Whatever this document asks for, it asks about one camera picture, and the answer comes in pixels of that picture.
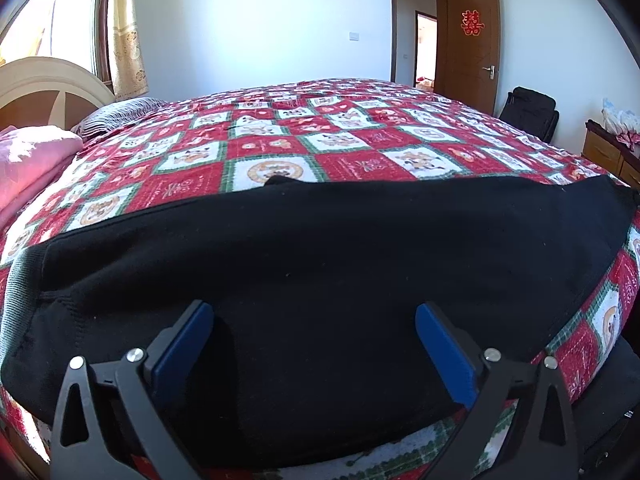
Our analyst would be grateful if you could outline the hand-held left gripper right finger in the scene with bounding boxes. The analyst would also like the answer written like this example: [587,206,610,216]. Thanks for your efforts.
[415,301,583,480]

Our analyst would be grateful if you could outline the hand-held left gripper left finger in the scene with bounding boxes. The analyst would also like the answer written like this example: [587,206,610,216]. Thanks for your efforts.
[50,300,216,480]

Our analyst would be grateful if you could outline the black pants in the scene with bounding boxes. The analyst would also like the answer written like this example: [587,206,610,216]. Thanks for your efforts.
[0,175,632,466]

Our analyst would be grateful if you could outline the folded pink blanket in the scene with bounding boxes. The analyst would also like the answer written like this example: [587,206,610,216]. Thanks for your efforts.
[0,125,85,231]

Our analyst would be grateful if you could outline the striped pillow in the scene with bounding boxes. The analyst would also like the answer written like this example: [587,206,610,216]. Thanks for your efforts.
[71,96,168,141]

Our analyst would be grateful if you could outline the red printed bed blanket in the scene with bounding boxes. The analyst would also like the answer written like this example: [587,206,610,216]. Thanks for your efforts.
[0,78,640,480]

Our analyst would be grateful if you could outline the black folding chair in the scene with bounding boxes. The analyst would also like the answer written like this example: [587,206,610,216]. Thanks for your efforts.
[500,86,560,144]

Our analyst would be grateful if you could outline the wooden cabinet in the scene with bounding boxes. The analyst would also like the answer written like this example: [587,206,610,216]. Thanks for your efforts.
[581,120,640,188]

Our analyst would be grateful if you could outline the brown wooden door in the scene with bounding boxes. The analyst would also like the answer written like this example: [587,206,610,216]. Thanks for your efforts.
[434,0,501,117]

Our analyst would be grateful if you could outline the white plastic bag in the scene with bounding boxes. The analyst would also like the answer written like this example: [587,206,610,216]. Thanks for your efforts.
[600,97,640,136]

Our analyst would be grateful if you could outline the cream wooden headboard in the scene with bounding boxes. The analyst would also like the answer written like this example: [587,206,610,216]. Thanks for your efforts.
[0,56,117,133]

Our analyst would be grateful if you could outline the narrow yellow patterned curtain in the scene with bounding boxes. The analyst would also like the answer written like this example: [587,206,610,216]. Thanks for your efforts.
[107,0,150,102]

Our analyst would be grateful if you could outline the red paper door decoration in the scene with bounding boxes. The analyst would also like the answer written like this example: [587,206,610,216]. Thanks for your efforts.
[460,8,483,36]

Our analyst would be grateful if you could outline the window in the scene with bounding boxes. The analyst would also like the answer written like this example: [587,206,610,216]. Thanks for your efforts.
[30,0,113,83]

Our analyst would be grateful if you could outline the brown door frame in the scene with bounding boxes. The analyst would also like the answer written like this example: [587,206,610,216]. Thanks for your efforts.
[389,0,453,88]

